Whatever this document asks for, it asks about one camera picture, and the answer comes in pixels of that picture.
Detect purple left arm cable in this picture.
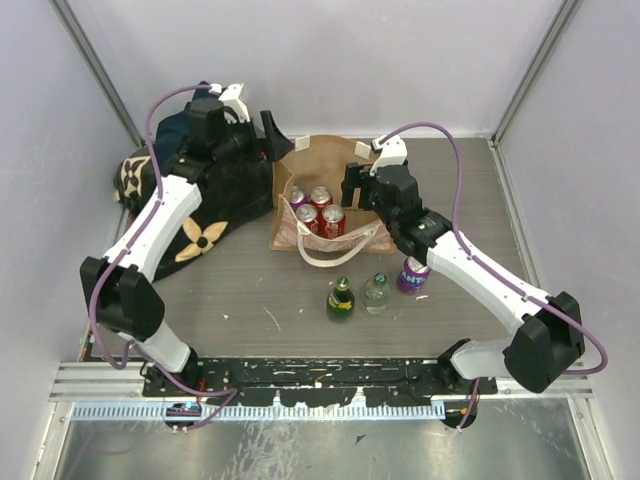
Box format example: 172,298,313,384
88,82,239,431

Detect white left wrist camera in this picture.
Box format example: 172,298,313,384
209,83,251,123

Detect purple fanta can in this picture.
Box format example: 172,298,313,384
289,185,308,211
397,257,431,294

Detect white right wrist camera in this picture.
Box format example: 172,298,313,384
371,135,407,176

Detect grey slotted cable duct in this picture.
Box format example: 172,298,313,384
70,401,446,422

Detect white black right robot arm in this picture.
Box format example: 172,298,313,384
341,163,585,394

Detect black floral cushion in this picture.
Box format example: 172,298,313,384
113,147,273,281

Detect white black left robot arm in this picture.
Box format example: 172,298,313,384
80,95,293,396

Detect red Coke can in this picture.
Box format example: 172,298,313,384
320,204,346,240
296,203,319,235
308,186,333,212

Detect aluminium frame rail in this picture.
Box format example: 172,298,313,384
49,362,145,402

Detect clear glass Chang bottle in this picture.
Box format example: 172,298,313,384
361,272,391,315

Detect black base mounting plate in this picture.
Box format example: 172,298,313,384
142,355,499,409

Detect dark blue cloth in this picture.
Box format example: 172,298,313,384
154,89,212,167

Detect tan canvas tote bag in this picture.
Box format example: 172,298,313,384
270,135,396,268

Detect green Perrier bottle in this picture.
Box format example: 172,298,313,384
326,276,355,323

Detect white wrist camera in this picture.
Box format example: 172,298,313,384
209,83,251,123
371,135,407,176

